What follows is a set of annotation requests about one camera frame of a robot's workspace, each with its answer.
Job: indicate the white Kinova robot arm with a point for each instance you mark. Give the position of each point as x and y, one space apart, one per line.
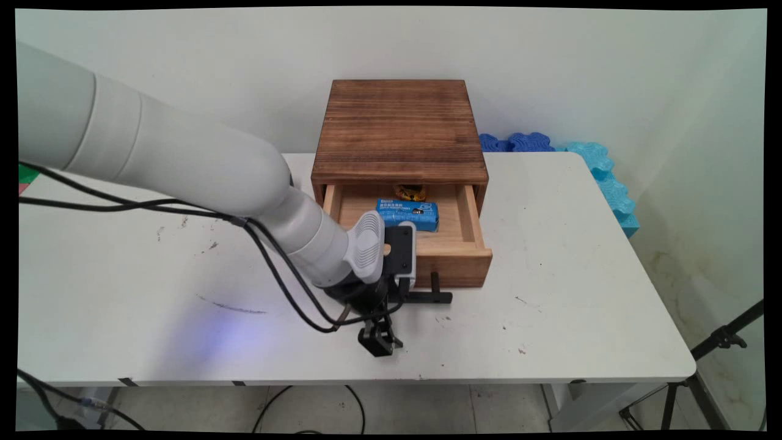
171 159

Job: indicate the dark blue foam mat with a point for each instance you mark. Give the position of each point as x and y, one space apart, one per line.
519 143

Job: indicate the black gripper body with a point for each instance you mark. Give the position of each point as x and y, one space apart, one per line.
363 296

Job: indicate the orange snack packet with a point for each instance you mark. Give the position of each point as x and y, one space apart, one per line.
410 192

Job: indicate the black tripod stand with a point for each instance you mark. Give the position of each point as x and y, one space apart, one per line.
702 360

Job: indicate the light blue foam mat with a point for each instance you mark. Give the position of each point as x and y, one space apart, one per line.
614 189

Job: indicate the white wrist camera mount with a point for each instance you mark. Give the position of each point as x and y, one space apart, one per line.
366 244

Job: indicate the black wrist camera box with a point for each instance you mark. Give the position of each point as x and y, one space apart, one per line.
400 256

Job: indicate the grey table leg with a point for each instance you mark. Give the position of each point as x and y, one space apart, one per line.
559 404
109 410

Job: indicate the blue snack packet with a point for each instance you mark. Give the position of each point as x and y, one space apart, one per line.
408 214

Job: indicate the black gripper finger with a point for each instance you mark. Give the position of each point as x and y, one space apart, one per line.
391 333
372 341

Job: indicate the green foam mat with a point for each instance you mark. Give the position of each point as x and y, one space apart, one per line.
27 173

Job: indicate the brown wooden drawer cabinet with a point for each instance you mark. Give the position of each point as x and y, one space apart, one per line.
400 128

